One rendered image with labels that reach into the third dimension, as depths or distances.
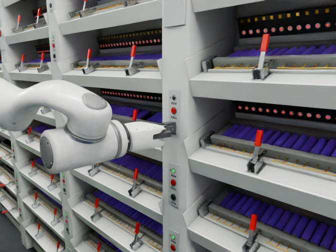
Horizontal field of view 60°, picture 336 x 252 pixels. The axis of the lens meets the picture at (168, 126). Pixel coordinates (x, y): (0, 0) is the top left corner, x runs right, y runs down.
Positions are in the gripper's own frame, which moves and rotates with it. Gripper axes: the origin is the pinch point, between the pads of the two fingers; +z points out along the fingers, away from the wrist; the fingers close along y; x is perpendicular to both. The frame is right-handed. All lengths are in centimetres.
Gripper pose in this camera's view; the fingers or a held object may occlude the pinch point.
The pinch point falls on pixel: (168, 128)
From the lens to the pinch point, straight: 75.4
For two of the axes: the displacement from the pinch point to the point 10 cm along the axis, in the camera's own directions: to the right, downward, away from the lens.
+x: 0.0, -9.8, -2.0
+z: 7.1, -1.4, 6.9
